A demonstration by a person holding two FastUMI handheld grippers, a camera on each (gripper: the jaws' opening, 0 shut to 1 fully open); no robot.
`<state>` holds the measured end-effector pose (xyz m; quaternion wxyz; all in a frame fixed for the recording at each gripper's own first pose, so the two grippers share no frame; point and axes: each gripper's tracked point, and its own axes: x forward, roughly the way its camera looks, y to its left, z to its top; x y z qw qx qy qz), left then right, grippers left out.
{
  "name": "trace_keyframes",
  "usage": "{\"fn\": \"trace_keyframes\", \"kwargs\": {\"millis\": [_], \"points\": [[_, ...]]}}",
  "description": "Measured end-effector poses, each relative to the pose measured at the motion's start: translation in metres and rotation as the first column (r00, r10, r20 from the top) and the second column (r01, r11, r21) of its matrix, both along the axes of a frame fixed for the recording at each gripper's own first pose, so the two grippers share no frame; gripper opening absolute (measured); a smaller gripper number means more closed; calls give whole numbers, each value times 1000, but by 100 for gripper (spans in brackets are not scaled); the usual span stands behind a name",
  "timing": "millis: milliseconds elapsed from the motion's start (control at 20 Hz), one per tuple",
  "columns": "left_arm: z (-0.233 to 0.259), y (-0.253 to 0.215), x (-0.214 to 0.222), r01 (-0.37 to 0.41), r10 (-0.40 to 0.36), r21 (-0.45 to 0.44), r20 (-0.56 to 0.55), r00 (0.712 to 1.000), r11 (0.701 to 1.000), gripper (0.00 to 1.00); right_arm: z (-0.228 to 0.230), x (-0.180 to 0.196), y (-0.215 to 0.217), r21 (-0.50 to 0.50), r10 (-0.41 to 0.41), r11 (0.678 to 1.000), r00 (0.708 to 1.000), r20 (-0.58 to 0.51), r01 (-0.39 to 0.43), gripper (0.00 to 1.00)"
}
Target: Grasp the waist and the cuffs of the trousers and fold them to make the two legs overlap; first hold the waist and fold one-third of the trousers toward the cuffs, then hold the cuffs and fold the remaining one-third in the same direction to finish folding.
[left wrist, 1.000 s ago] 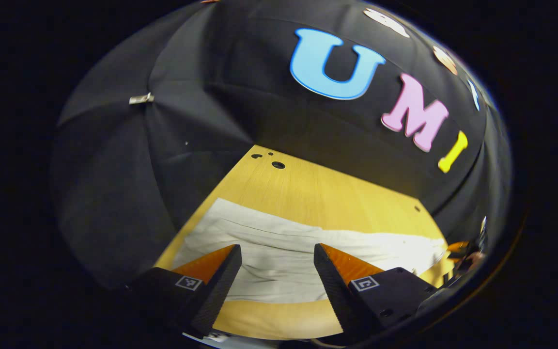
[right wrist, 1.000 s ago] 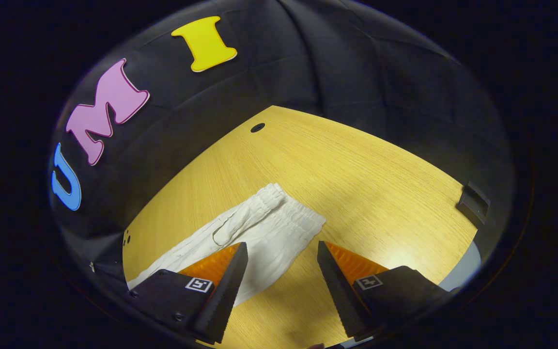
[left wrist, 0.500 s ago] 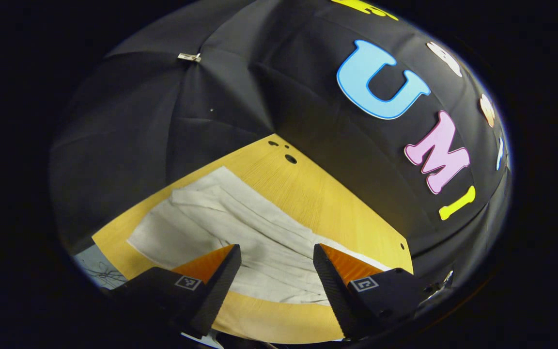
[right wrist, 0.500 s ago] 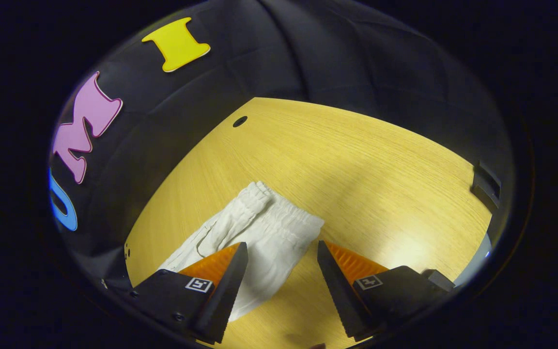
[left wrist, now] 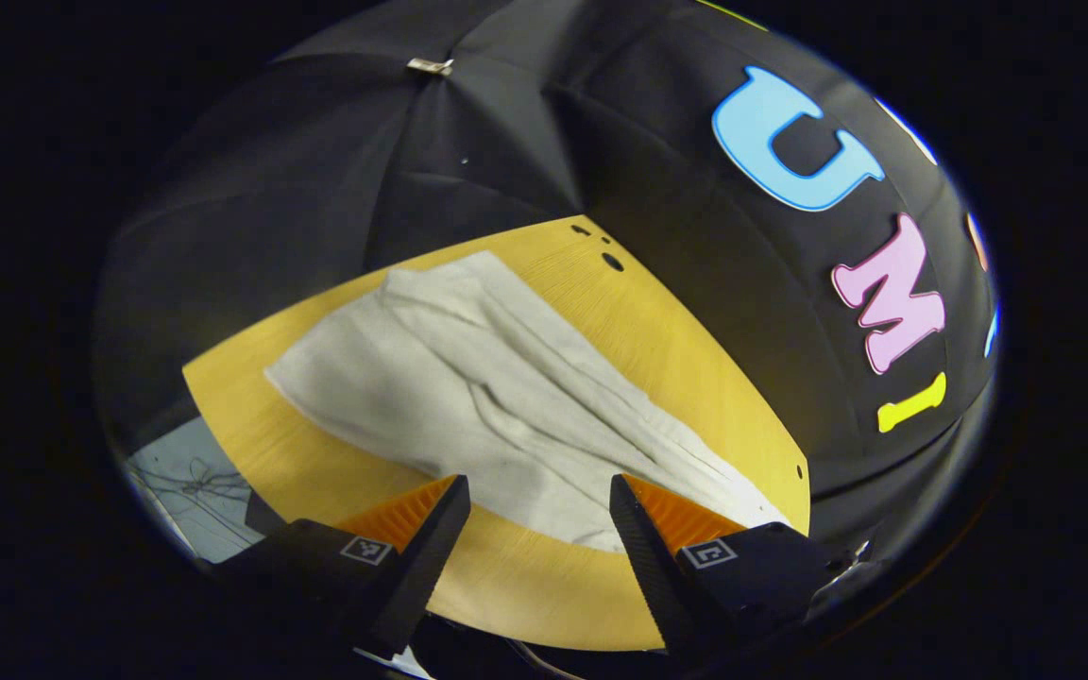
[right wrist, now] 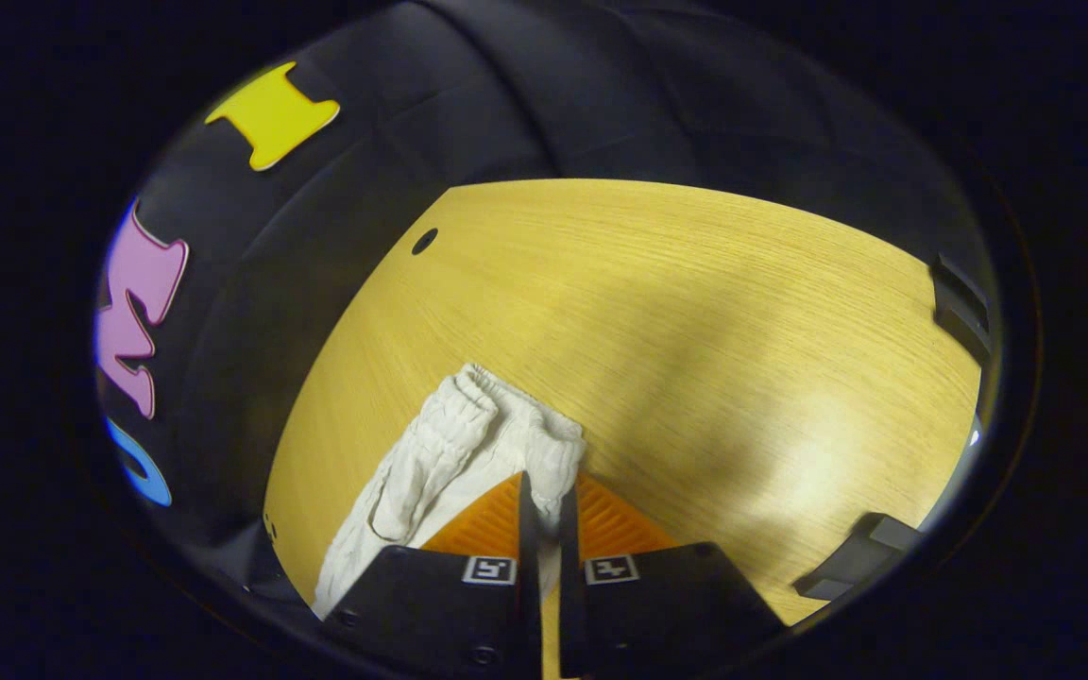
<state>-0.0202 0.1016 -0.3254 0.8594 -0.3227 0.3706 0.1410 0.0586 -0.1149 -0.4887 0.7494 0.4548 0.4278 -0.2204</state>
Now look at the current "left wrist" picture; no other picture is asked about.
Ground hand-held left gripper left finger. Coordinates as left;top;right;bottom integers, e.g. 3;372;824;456
223;474;471;659

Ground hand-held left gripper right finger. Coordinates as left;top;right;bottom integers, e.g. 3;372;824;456
609;474;852;662

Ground black backdrop cloth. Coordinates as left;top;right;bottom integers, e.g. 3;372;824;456
95;0;998;568

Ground white jeans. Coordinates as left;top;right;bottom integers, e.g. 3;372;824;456
263;250;791;553

